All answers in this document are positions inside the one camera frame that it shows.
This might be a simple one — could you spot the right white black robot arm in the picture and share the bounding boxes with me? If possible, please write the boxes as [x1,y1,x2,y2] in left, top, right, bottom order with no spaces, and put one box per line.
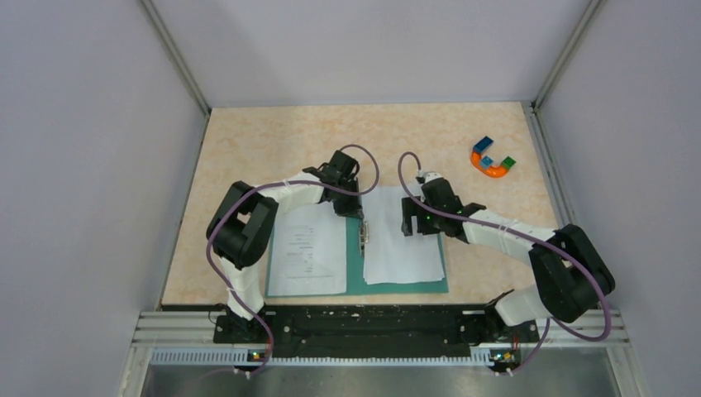
[401,173,616,341]

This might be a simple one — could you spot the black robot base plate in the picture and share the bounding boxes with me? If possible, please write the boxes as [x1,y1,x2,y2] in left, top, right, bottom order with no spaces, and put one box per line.
[213,304,540,358]

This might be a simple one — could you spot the grey slotted cable duct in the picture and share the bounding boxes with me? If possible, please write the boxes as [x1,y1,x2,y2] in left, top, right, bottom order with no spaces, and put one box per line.
[150,347,494,367]

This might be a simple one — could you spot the metal folder clip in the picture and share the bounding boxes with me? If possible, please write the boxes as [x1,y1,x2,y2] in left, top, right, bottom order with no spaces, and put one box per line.
[359,220,370,257]

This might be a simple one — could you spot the orange curved toy block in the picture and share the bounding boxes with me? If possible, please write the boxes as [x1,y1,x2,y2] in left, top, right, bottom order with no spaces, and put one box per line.
[470,152,517,179]

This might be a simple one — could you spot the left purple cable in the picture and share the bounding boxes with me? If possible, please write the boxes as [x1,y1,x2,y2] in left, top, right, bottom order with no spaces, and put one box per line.
[205,144,381,376]

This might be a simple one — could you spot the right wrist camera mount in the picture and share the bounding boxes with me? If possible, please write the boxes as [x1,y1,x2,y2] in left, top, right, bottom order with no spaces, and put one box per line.
[416,170,443,184]

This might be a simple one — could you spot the aluminium frame rail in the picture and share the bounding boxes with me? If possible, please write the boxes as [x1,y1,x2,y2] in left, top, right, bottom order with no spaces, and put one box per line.
[131,311,220,347]

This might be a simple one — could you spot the dark blue toy brick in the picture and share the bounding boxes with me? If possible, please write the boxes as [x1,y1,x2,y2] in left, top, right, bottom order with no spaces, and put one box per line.
[473,136,494,155]

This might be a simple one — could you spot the printed white paper sheet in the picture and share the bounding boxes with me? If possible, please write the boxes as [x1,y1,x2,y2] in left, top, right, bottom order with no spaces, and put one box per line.
[266,203,347,298]

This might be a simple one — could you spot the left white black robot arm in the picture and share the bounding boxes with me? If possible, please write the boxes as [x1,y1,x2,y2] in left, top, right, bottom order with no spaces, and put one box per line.
[205,150,363,342]

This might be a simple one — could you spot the green toy brick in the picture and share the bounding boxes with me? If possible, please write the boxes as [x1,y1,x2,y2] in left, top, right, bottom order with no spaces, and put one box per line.
[500,156,516,170]

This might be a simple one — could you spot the light blue toy brick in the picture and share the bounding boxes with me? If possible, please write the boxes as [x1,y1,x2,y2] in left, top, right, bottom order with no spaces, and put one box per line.
[479,156,494,169]

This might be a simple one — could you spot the green plastic folder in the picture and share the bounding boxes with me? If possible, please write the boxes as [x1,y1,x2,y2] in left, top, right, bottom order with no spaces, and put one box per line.
[265,217,449,298]

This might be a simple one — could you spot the white paper sheets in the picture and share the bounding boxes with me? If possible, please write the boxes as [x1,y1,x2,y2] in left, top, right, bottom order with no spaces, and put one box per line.
[363,186,446,285]

